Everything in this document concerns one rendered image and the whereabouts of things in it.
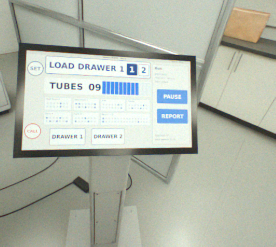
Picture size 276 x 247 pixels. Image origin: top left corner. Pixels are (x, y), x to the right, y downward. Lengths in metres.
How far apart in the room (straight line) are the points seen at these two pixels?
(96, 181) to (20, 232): 0.85
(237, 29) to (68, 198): 2.38
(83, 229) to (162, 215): 0.55
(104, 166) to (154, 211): 0.90
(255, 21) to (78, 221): 2.48
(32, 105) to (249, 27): 2.41
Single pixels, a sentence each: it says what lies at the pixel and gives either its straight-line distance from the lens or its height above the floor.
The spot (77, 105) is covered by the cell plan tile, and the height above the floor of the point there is 1.07.
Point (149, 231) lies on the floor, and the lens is 1.55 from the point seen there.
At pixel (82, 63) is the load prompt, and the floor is 1.16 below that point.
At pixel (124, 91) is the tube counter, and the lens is 0.59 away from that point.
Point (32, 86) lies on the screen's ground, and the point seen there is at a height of 1.11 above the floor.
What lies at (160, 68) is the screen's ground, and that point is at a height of 1.16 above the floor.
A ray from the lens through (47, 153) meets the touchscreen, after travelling 0.60.
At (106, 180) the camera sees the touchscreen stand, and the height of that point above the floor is 0.69.
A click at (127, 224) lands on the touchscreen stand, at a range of 1.51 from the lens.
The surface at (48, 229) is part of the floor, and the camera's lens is 1.57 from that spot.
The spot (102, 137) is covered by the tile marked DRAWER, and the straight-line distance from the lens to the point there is 0.58.
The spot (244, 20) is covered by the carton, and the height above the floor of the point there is 1.10.
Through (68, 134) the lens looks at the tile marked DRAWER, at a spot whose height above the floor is 1.01.
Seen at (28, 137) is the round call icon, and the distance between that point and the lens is 0.61.
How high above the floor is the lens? 1.39
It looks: 35 degrees down
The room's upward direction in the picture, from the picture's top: 8 degrees clockwise
